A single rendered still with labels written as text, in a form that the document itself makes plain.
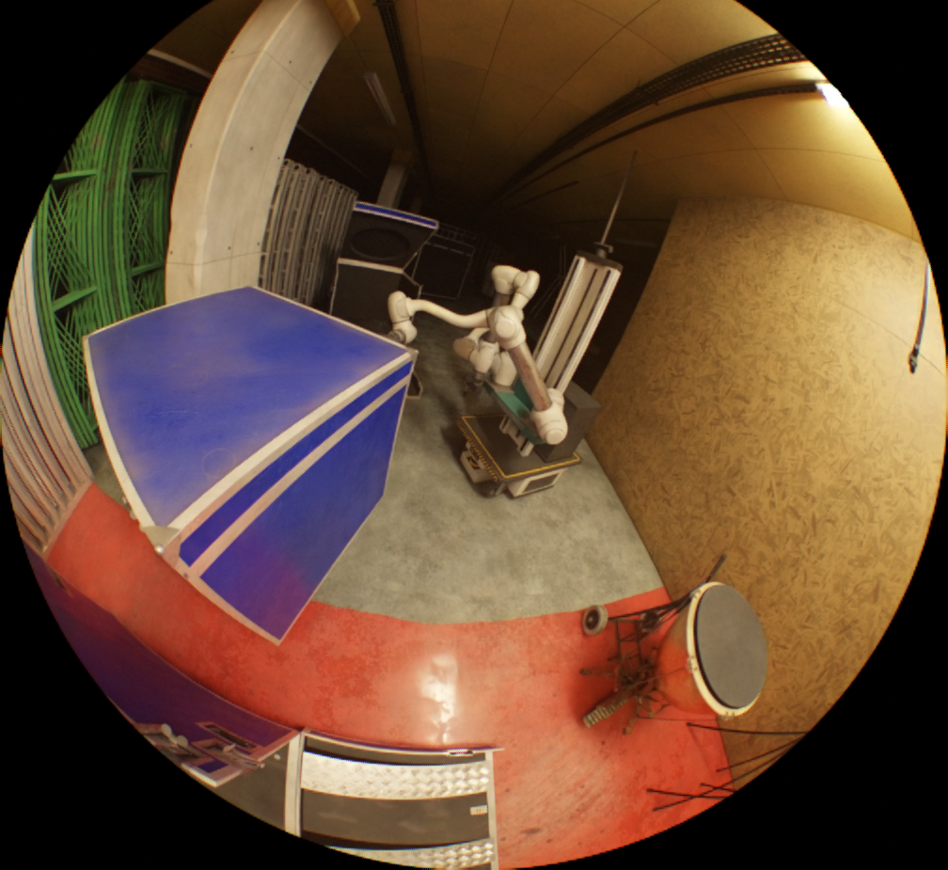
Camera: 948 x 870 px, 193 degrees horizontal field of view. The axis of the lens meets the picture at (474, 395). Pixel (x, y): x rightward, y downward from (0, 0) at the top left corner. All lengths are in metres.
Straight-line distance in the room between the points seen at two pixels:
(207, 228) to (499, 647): 2.63
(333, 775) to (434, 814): 0.47
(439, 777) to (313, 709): 0.59
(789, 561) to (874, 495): 0.69
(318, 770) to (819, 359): 3.20
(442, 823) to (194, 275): 2.80
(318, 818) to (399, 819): 0.32
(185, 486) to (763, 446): 2.62
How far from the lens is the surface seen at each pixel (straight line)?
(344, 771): 1.43
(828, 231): 2.80
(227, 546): 0.67
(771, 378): 2.38
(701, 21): 2.00
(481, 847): 1.84
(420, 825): 1.69
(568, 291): 1.90
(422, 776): 1.51
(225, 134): 1.81
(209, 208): 1.77
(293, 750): 1.40
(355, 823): 1.67
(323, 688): 1.51
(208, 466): 0.62
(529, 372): 1.35
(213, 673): 1.66
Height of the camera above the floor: 1.50
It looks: 27 degrees down
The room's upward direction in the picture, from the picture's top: 21 degrees clockwise
